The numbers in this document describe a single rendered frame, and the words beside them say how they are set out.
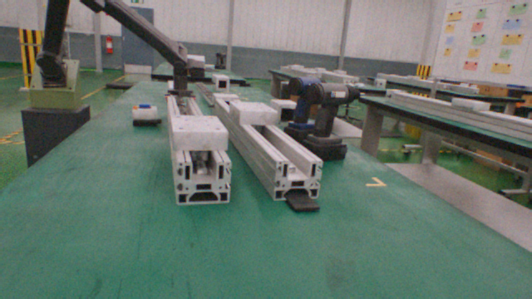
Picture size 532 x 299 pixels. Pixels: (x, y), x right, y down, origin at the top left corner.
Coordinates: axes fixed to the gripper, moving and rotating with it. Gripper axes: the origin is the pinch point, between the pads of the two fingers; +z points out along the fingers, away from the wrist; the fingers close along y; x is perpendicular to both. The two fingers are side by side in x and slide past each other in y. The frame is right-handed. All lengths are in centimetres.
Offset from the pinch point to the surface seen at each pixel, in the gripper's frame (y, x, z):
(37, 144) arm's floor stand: -55, 3, 15
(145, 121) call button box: -13.0, -21.5, -0.1
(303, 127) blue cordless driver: 37, -44, -4
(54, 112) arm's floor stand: -47.5, 2.1, 1.7
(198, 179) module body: -1, -84, -3
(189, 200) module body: -3, -85, 1
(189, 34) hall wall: 91, 1084, -61
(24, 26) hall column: -238, 593, -38
